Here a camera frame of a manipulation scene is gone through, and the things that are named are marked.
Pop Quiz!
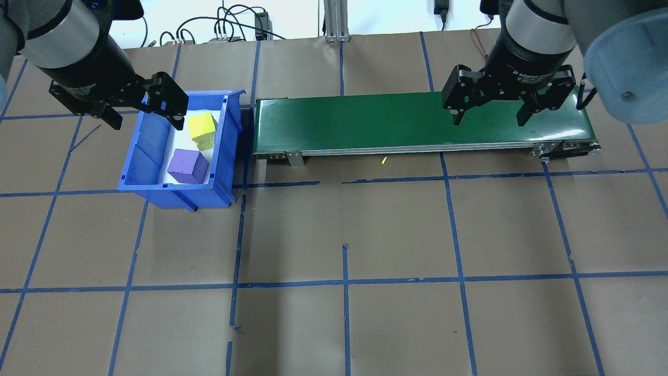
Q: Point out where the yellow foam cube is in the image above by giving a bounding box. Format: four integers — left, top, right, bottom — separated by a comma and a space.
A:
187, 111, 219, 152

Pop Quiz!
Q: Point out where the purple foam cube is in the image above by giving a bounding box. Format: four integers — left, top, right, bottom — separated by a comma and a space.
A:
166, 148, 211, 186

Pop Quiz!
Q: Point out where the white foam pad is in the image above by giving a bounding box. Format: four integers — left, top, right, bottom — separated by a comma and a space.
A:
159, 108, 226, 186

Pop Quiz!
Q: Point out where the blue plastic storage bin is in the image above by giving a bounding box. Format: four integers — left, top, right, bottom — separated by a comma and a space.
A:
117, 89, 247, 212

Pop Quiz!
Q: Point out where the green conveyor belt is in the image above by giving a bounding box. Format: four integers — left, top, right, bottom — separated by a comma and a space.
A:
252, 88, 602, 168

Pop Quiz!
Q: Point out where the thin red cable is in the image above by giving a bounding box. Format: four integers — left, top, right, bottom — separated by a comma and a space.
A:
471, 15, 495, 59

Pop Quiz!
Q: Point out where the black cable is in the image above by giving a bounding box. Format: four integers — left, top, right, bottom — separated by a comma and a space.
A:
217, 4, 288, 41
175, 16, 257, 45

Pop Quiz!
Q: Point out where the aluminium profile post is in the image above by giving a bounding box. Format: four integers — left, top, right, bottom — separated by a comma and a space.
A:
324, 0, 352, 43

